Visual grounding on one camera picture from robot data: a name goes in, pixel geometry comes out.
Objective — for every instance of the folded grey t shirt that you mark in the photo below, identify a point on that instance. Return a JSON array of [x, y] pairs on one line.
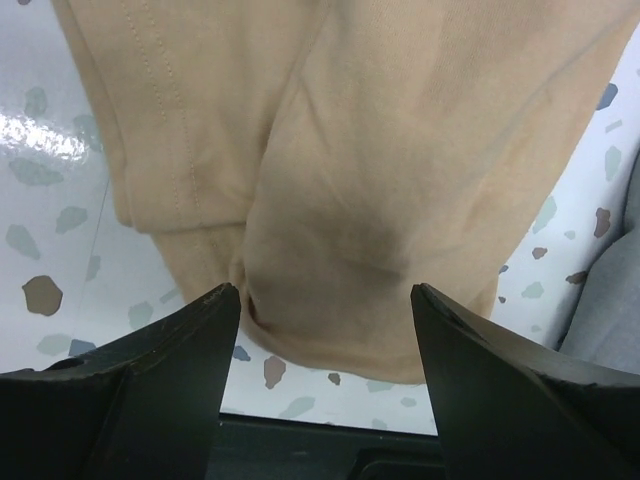
[[604, 330]]

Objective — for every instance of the beige t shirt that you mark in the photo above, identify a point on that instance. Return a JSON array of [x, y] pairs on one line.
[[326, 156]]

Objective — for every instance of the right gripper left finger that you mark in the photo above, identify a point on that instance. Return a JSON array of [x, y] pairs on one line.
[[144, 406]]

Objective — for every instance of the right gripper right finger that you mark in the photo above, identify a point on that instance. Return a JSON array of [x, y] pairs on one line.
[[506, 407]]

